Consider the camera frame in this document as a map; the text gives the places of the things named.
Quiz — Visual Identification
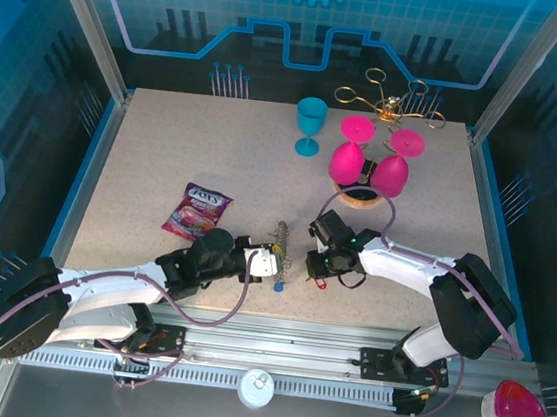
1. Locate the gold wire glass rack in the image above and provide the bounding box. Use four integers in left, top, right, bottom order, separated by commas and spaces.
321, 63, 452, 220

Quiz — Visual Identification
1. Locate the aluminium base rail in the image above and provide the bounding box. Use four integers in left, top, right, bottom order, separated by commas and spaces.
40, 287, 546, 405

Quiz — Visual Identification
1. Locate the aluminium side rail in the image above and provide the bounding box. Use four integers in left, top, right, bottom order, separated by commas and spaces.
31, 82, 136, 301
444, 128, 549, 348

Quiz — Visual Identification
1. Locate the pink translucent plastic cup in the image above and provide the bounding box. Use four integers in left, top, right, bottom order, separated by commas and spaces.
492, 377, 551, 417

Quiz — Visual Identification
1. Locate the teal plastic goblet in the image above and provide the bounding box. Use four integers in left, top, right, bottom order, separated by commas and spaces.
292, 95, 330, 160

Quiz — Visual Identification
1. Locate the aluminium frame post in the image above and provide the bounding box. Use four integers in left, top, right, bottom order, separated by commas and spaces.
466, 0, 557, 154
23, 0, 145, 105

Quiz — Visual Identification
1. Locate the pink plastic goblet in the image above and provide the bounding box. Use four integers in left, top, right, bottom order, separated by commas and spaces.
326, 112, 378, 189
369, 126, 428, 201

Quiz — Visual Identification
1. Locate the white plastic cup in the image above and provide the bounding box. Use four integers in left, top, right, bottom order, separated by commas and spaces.
479, 391, 505, 417

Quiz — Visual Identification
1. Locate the purple candy bag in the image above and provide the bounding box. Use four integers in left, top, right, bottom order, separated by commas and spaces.
159, 179, 236, 247

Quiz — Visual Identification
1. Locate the white round can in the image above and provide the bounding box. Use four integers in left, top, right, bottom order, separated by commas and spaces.
235, 366, 277, 411

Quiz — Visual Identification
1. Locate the white slotted cable duct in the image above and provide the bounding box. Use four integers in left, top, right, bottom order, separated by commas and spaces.
18, 345, 400, 410

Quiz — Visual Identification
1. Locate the metal keyring chain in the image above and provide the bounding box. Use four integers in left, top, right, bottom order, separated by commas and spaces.
267, 219, 299, 287

